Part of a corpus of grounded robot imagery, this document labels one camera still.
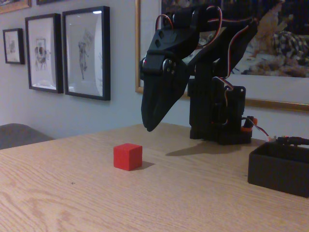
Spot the red cube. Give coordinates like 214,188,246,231
113,143,143,172

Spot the black box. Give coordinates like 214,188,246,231
247,142,309,199

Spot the orange black table clamp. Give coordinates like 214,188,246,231
241,116,258,132

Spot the large gold framed painting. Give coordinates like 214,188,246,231
135,0,309,113

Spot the short looped servo cable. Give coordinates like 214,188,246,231
155,14,175,32

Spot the long red white servo cable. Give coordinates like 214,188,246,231
206,5,257,79

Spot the large black picture frame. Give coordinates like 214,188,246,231
62,6,111,101

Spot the white wire with connector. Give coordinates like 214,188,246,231
242,116,277,143

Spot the medium black picture frame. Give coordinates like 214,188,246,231
25,13,64,94

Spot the black power cable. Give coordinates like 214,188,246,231
276,136,309,146

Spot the small black picture frame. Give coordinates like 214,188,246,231
2,28,26,65

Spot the gold picture frame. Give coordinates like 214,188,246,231
0,0,32,15

